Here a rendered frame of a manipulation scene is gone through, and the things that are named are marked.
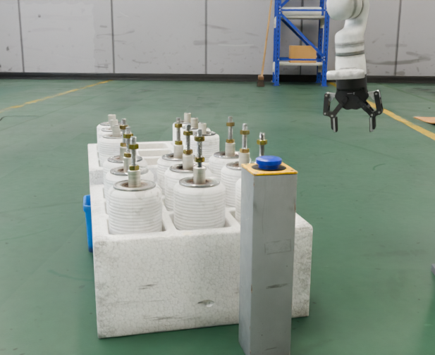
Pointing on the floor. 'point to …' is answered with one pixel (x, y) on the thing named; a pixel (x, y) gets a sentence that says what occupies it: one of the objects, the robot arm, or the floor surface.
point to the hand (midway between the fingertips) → (353, 129)
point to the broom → (264, 51)
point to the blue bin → (88, 220)
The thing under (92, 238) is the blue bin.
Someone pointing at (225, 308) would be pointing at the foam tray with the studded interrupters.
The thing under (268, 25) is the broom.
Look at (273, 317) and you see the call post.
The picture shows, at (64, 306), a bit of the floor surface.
